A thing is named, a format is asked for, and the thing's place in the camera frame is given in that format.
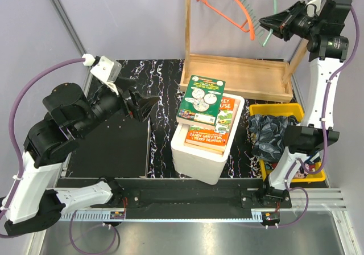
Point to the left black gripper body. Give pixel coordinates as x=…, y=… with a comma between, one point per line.
x=129, y=107

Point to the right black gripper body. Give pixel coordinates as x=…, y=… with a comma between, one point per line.
x=297, y=23

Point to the green plastic hanger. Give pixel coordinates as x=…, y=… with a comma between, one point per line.
x=262, y=36

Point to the orange plastic hanger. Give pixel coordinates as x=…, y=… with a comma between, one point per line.
x=234, y=12

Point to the dark leaf print shorts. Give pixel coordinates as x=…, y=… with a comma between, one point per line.
x=267, y=134

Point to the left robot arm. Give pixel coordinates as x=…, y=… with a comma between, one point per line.
x=70, y=117

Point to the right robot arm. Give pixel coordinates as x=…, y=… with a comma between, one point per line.
x=328, y=51

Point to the wooden hanger rack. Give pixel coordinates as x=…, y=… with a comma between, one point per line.
x=253, y=79

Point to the black marbled mat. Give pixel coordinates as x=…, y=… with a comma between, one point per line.
x=160, y=78

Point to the black square plate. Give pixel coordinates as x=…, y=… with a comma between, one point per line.
x=118, y=148

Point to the green book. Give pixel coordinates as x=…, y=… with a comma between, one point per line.
x=201, y=102

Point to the orange book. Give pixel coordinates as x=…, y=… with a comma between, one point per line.
x=214, y=140

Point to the white styrofoam box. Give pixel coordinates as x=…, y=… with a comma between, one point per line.
x=198, y=161

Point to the yellow plastic bin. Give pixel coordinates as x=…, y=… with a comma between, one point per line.
x=287, y=109

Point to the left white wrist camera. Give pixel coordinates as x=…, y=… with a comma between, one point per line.
x=105, y=70

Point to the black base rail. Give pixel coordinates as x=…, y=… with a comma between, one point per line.
x=189, y=200

